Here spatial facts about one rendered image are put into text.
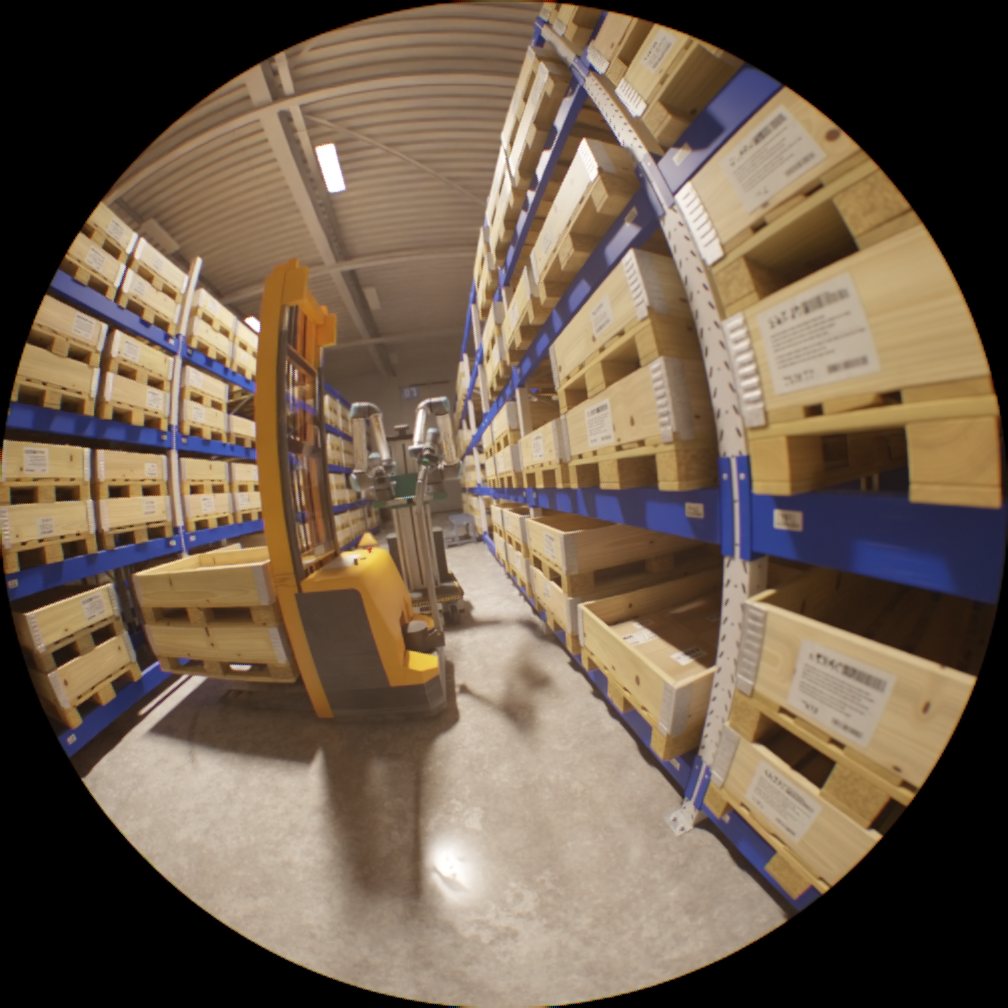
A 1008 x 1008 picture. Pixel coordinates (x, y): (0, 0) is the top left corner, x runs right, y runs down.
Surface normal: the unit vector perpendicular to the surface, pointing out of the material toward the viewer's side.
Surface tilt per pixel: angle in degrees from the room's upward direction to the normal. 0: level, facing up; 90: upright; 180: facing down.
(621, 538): 90
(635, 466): 90
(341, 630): 90
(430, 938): 0
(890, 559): 90
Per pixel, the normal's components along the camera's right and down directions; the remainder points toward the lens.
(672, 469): -0.98, 0.13
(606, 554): 0.18, 0.05
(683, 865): -0.11, -0.99
